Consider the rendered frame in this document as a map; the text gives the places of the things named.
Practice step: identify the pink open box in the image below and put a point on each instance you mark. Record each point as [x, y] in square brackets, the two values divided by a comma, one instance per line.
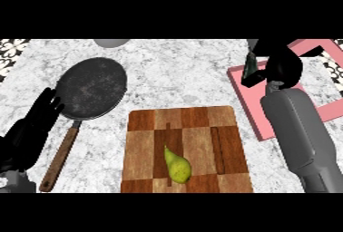
[250, 99]

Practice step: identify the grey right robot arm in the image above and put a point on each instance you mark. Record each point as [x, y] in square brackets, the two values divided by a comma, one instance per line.
[299, 133]

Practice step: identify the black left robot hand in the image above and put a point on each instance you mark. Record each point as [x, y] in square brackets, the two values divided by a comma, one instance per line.
[31, 133]

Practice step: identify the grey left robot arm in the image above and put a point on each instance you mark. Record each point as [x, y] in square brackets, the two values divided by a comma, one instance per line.
[18, 182]

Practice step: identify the grey round object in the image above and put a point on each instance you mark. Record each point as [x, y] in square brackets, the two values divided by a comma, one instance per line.
[111, 43]

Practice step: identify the checkered wooden cutting board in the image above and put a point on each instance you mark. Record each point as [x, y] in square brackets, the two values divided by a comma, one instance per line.
[201, 120]

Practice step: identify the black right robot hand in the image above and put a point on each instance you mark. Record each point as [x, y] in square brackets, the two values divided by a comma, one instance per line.
[283, 65]

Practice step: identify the yellow-green pear-shaped vegetable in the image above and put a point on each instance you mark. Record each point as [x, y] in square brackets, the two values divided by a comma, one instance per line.
[178, 169]

